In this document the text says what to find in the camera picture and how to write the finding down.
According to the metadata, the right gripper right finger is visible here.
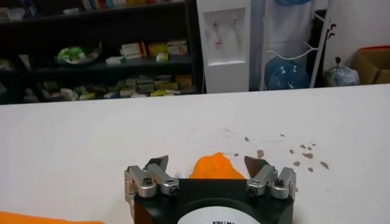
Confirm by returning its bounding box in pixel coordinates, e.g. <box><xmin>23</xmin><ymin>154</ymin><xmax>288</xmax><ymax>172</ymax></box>
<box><xmin>243</xmin><ymin>156</ymin><xmax>297</xmax><ymax>201</ymax></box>

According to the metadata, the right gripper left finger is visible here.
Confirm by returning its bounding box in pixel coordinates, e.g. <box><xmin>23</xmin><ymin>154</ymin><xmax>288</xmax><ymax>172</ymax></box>
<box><xmin>124</xmin><ymin>155</ymin><xmax>180</xmax><ymax>203</ymax></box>

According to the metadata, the orange t-shirt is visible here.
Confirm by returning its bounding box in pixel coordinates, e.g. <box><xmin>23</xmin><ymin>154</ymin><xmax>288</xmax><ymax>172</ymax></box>
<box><xmin>0</xmin><ymin>152</ymin><xmax>246</xmax><ymax>224</ymax></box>

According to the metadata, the white water dispenser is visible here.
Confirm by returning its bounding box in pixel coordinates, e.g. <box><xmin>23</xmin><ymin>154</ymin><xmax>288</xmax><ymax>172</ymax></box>
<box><xmin>196</xmin><ymin>0</ymin><xmax>252</xmax><ymax>94</ymax></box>

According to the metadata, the white cream carton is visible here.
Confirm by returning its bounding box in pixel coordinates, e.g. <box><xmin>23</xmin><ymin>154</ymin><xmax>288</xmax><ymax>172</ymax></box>
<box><xmin>60</xmin><ymin>88</ymin><xmax>79</xmax><ymax>101</ymax></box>

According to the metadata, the small white flat box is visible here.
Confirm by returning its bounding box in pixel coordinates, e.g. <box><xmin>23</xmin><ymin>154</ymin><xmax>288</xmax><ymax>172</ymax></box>
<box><xmin>105</xmin><ymin>56</ymin><xmax>126</xmax><ymax>65</ymax></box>

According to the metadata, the grey plastic bag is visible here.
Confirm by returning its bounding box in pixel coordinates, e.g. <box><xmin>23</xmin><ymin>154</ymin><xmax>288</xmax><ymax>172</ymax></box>
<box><xmin>324</xmin><ymin>57</ymin><xmax>360</xmax><ymax>88</ymax></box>

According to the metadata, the white jug rack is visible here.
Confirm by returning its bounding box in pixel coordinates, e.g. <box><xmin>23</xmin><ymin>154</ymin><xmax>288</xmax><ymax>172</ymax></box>
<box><xmin>258</xmin><ymin>0</ymin><xmax>333</xmax><ymax>91</ymax></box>

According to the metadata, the red white medicine box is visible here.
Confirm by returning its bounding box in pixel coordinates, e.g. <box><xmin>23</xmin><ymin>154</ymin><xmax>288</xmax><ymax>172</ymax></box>
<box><xmin>120</xmin><ymin>41</ymin><xmax>147</xmax><ymax>60</ymax></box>

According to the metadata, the green yellow medicine box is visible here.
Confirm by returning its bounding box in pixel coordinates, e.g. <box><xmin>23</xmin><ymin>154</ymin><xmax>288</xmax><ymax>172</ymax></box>
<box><xmin>148</xmin><ymin>42</ymin><xmax>169</xmax><ymax>58</ymax></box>

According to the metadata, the beige green medicine box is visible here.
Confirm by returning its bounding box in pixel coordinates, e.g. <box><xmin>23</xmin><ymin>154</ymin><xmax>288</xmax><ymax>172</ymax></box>
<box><xmin>166</xmin><ymin>39</ymin><xmax>188</xmax><ymax>55</ymax></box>

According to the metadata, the bowl of green fruit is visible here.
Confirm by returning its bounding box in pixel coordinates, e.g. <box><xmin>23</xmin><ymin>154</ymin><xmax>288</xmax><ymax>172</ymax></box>
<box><xmin>56</xmin><ymin>41</ymin><xmax>103</xmax><ymax>66</ymax></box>

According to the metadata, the open brown cardboard box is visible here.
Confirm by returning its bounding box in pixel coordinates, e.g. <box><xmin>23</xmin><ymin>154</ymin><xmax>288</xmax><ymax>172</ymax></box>
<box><xmin>353</xmin><ymin>45</ymin><xmax>390</xmax><ymax>85</ymax></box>

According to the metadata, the black tripod stand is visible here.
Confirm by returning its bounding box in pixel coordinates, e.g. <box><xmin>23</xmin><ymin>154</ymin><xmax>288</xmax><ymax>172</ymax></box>
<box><xmin>325</xmin><ymin>23</ymin><xmax>338</xmax><ymax>40</ymax></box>

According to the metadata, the black shelving unit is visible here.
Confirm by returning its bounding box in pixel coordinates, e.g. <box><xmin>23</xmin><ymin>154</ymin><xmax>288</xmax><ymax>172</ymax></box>
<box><xmin>0</xmin><ymin>0</ymin><xmax>205</xmax><ymax>106</ymax></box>

